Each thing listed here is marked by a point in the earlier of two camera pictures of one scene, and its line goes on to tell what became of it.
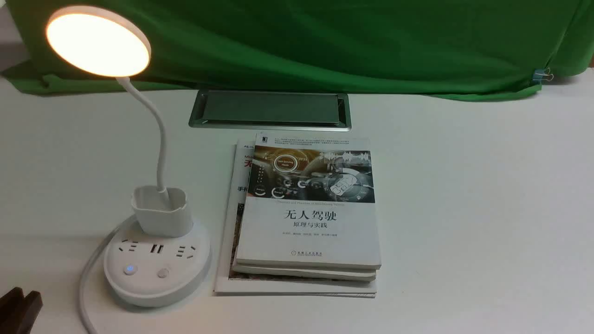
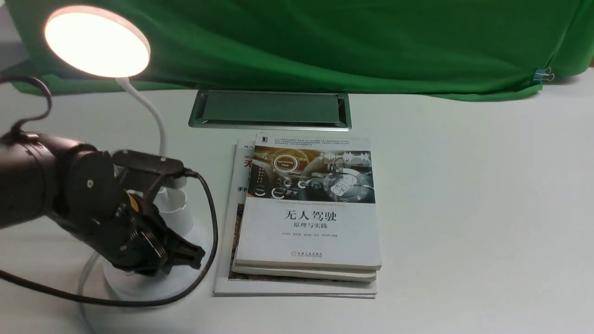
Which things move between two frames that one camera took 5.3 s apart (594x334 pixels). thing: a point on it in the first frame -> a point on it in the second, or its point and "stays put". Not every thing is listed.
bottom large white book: (229, 282) stays put
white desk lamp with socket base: (164, 257) stays put
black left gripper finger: (10, 304) -> (135, 238)
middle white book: (308, 274) stays put
